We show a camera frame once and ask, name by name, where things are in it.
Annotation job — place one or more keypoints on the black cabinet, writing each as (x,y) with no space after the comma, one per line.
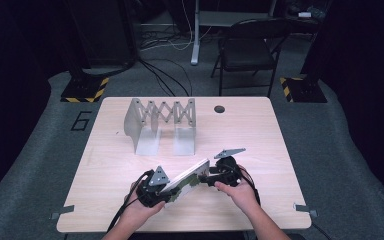
(103,30)

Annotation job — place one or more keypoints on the white caterpillar picture book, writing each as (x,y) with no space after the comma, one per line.
(186,181)

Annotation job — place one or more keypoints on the small white device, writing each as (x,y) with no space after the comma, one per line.
(304,14)

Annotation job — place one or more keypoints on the black table grommet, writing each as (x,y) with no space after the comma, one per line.
(219,109)

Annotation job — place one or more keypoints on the grey table corner bracket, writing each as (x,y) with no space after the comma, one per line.
(61,211)
(305,209)

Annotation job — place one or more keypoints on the black stand base striped edge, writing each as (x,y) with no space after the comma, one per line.
(305,90)
(83,90)

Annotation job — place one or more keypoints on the black curtain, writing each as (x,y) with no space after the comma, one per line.
(6,83)
(366,83)

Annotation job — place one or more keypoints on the black folding chair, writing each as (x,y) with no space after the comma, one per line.
(246,53)

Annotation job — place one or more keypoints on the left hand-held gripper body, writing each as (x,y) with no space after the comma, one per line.
(148,195)

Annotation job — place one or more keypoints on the person's dark clothing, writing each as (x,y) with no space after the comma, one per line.
(193,236)

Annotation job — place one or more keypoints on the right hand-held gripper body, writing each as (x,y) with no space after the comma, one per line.
(228,170)

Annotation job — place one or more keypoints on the white desk leg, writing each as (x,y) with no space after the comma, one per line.
(196,40)

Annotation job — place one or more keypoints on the person's left hand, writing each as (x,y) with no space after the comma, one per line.
(136,213)

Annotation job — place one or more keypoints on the grey expandable metal book rack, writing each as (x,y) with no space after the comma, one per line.
(161,115)

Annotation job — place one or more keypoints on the person's right hand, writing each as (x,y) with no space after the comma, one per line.
(243,196)

